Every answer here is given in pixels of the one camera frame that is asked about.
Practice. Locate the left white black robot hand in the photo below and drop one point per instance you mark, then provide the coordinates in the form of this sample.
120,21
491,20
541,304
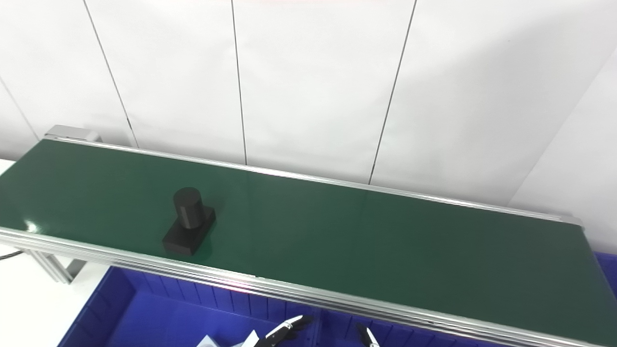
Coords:
284,327

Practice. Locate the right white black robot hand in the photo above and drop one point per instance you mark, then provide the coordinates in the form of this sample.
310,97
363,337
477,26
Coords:
369,339

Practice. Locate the black cylinder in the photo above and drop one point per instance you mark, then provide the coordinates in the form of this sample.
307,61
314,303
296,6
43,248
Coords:
185,231

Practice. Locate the blue bin with black parts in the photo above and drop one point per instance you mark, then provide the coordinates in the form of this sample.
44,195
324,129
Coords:
337,335

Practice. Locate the green conveyor belt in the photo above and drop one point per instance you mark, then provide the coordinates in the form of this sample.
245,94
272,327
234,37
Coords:
337,231

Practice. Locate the blue bin with white part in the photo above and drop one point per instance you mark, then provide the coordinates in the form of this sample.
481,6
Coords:
154,313

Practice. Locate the aluminium conveyor leg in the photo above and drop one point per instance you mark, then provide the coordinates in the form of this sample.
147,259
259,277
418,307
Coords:
53,267

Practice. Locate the empty blue bin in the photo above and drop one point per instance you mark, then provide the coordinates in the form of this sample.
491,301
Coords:
608,270

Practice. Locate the grey conveyor motor housing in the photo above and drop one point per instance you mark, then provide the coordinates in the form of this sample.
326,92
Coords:
72,131

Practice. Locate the white bracket part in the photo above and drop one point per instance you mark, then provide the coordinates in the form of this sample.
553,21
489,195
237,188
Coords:
207,342

